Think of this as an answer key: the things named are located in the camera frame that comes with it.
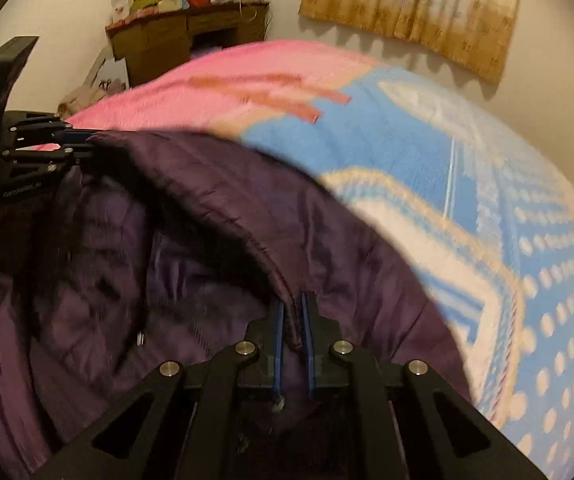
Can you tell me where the beige pile of clothes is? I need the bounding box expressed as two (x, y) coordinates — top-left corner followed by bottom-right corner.
(57, 84), (125, 117)

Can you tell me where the wide yellow patterned curtain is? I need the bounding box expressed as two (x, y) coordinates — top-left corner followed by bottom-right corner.
(298, 0), (524, 85)

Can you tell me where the purple quilted jacket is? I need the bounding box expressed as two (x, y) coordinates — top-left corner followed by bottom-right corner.
(0, 129), (472, 480)

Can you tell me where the pink and blue printed blanket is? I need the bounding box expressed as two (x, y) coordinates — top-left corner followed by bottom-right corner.
(64, 39), (574, 480)

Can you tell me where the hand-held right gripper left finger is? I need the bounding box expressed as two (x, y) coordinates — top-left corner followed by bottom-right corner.
(32, 292), (286, 480)

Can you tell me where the brown wooden desk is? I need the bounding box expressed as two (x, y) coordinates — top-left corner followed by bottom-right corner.
(106, 1), (270, 87)

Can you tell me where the white paper bag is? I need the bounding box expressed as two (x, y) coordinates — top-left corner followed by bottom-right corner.
(87, 46), (130, 92)

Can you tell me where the green cloth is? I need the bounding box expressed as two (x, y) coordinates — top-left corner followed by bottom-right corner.
(130, 0), (165, 16)

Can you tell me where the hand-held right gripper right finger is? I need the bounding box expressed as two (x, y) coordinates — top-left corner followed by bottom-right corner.
(299, 291), (550, 480)

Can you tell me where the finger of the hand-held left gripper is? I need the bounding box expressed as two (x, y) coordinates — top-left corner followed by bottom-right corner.
(4, 110), (98, 144)
(2, 144), (97, 167)

